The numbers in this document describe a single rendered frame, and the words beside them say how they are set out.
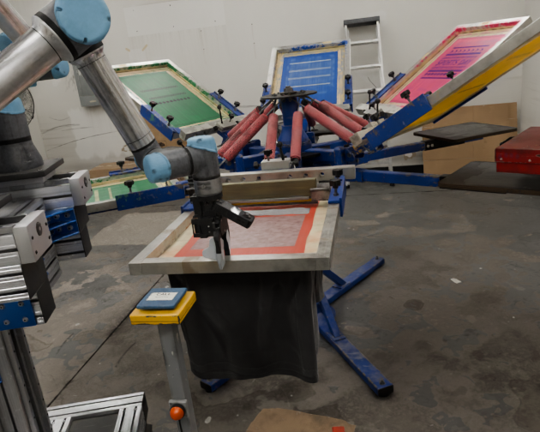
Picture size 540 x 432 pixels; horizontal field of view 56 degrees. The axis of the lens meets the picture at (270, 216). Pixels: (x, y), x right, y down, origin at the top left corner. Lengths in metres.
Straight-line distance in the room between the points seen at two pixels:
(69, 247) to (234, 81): 4.61
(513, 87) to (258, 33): 2.84
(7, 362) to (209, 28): 5.03
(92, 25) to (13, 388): 1.11
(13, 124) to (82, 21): 0.65
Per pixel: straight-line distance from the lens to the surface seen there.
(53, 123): 7.23
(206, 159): 1.34
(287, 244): 1.58
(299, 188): 1.93
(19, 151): 1.79
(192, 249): 1.65
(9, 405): 1.84
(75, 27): 1.20
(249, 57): 6.14
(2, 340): 1.73
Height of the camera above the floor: 1.52
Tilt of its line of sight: 18 degrees down
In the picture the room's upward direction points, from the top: 7 degrees counter-clockwise
